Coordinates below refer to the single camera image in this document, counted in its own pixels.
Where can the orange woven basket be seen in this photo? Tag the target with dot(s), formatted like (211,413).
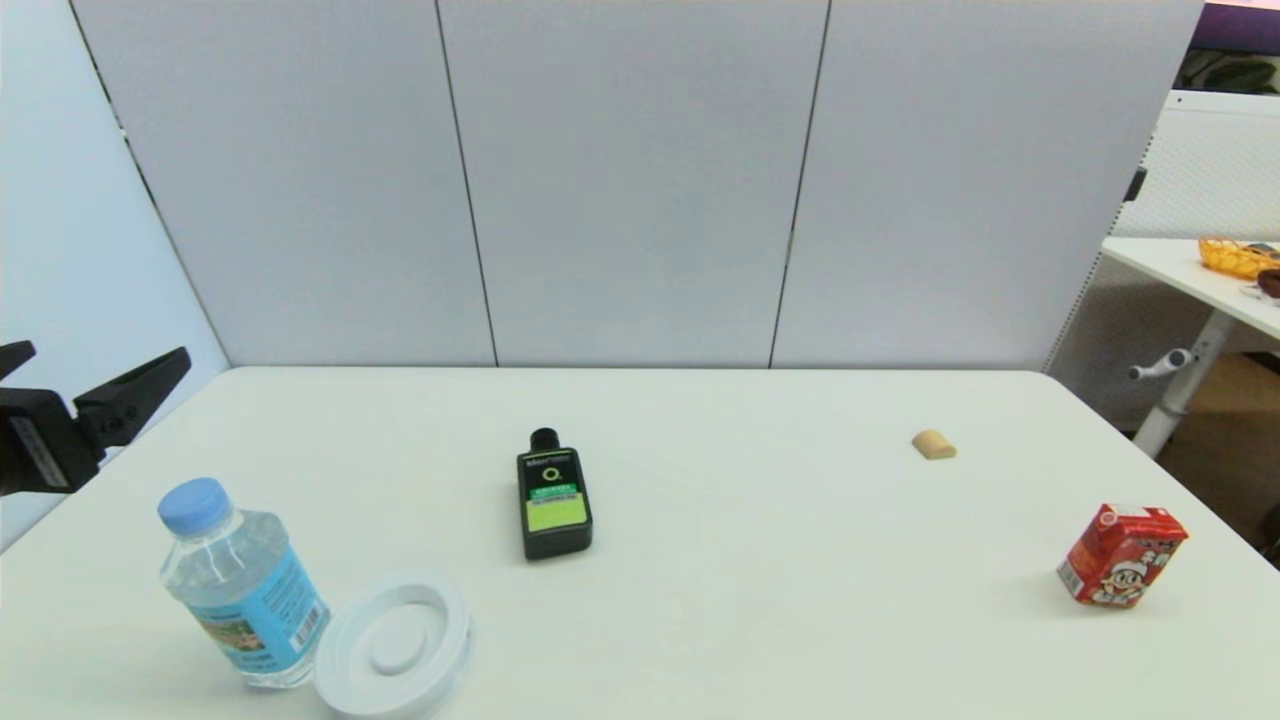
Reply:
(1235,258)

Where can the clear soda water bottle blue cap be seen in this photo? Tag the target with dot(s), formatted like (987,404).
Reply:
(245,590)

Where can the green plant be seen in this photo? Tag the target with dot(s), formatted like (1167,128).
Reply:
(1240,75)

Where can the white perforated panel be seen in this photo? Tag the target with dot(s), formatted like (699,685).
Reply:
(1200,170)

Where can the dark brown round object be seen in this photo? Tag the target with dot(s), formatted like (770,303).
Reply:
(1271,284)

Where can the small beige wooden block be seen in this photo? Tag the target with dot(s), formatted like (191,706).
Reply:
(934,446)

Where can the red cartoon milk carton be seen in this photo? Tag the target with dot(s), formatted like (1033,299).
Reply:
(1120,555)

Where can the white side desk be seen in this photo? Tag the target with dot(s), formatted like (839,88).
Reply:
(1160,258)

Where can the black bottle with green label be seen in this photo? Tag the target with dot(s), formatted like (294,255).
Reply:
(555,510)

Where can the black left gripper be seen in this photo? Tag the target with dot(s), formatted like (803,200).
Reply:
(35,445)

